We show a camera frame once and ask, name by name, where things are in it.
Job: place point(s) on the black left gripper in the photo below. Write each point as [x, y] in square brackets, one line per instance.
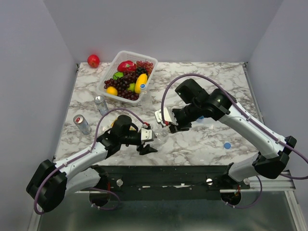
[147, 149]

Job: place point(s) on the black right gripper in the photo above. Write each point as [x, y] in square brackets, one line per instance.
[173, 129]

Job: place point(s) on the tall clear plastic bottle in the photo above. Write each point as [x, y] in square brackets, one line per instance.
[161, 137]

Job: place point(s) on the small clear plastic bottle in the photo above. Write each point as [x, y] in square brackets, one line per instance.
[146, 100]

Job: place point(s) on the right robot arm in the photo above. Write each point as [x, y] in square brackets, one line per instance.
[273, 149]

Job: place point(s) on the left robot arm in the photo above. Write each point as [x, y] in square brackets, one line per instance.
[52, 181]

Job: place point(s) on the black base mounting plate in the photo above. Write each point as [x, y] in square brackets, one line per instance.
[155, 183]

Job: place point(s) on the green lime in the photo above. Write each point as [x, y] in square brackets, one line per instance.
[131, 87]

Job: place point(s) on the yellow mango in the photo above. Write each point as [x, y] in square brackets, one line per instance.
[142, 79]

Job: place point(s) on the silver blue drink can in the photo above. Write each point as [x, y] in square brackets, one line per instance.
[101, 104]

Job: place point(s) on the black grape bunch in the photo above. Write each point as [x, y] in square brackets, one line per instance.
[141, 70]

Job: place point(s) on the light red grape bunch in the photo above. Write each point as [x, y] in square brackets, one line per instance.
[146, 64]

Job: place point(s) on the dark red grape bunch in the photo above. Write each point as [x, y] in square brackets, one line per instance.
[122, 84]

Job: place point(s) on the yellow lemon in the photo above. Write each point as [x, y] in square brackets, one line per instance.
[112, 90]

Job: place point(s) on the red top drink can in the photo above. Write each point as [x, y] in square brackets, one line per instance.
[82, 124]

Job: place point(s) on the green striped fruit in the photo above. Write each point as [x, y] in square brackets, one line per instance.
[118, 75]

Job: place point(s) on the red dragon fruit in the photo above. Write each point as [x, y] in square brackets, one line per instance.
[127, 66]

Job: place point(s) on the white plastic fruit basket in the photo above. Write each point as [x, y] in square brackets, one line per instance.
[120, 57]

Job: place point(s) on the red apple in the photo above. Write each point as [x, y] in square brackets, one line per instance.
[93, 61]

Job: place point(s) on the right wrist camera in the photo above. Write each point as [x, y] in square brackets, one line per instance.
[165, 117]

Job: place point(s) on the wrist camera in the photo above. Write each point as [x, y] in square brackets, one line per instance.
[147, 135]
[165, 117]

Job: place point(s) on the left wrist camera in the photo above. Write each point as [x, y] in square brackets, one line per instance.
[147, 135]

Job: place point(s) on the aluminium rail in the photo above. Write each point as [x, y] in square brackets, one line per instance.
[269, 185]

